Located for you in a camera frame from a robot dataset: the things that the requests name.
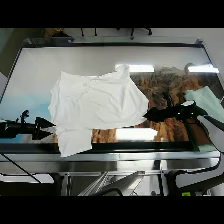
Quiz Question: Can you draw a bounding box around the black chair base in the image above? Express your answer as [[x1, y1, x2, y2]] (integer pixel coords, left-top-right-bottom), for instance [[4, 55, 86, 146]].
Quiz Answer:
[[129, 27, 153, 38]]

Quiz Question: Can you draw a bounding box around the pale green garment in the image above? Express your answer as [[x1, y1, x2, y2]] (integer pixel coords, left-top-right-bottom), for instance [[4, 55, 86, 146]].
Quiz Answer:
[[184, 85, 224, 123]]

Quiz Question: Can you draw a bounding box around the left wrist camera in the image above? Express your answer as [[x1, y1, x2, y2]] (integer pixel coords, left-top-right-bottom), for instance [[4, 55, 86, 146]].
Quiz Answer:
[[19, 109, 31, 125]]

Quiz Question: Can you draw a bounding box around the silver frame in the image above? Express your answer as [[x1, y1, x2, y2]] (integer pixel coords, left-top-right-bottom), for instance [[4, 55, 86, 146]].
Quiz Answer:
[[0, 35, 224, 196]]

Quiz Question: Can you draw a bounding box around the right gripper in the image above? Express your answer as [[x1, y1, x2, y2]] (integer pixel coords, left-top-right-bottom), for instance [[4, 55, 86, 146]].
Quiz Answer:
[[154, 105, 181, 122]]

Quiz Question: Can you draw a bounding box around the white T-shirt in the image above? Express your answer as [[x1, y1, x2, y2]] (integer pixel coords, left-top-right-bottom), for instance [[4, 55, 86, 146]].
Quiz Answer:
[[47, 63, 150, 159]]

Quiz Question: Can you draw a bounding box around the brown garment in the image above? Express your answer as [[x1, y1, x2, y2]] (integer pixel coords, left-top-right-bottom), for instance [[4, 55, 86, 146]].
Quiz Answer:
[[185, 118, 212, 152]]

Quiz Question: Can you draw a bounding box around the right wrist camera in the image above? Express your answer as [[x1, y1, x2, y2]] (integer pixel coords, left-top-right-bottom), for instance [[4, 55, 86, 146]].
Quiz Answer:
[[161, 91, 175, 110]]

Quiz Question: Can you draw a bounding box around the black cable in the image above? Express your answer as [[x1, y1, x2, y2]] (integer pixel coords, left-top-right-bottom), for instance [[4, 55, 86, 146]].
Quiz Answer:
[[0, 152, 44, 184]]

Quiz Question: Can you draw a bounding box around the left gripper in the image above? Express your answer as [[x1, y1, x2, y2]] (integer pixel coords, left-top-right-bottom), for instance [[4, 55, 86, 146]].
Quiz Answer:
[[13, 116, 57, 141]]

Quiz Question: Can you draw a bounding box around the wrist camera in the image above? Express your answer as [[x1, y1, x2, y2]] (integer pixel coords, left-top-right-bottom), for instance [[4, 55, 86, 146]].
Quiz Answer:
[[161, 91, 175, 110], [19, 109, 31, 125]]

